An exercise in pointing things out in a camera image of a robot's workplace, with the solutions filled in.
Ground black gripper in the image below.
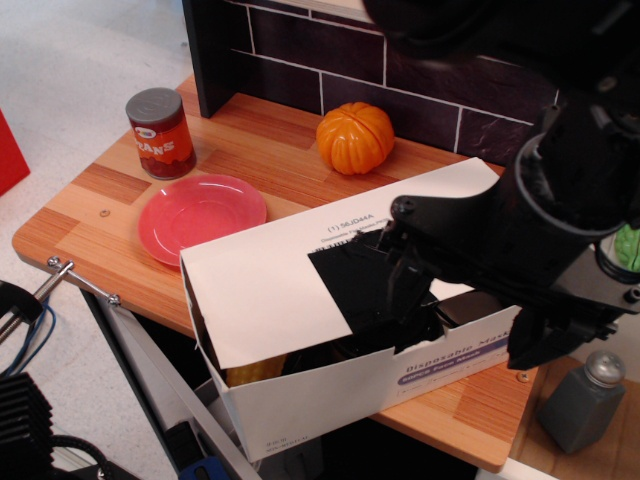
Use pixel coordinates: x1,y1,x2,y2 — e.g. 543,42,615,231
378,133,639,370

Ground white cardboard mask box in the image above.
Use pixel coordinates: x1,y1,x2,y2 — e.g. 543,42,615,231
181,158,516,462

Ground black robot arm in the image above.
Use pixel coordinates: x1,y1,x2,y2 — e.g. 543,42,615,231
365,1,639,370

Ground grey pepper shaker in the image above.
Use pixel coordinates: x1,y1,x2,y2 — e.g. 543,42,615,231
537,350,626,453

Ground green toy object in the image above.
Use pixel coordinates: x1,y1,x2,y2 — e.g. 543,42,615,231
614,225,639,273

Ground orange plastic pumpkin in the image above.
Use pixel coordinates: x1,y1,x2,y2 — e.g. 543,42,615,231
316,102,395,175

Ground yellow toy corn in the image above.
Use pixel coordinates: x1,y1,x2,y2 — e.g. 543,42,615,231
226,355,286,387

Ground dark tiled backsplash panel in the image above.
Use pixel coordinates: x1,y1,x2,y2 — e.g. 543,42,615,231
183,1,561,164

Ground pink plastic plate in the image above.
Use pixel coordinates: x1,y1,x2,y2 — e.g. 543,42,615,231
137,174,267,267

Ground red beans can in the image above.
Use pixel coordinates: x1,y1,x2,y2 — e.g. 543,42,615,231
125,87,196,180

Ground metal table clamp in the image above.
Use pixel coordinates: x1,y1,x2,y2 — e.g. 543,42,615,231
1,256,121,343

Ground black ribbed heat sink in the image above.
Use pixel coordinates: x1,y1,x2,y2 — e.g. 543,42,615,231
1,373,53,479

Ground red box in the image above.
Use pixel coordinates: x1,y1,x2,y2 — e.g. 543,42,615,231
0,113,31,195

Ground blue cable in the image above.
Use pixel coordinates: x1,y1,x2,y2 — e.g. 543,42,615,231
0,294,57,376

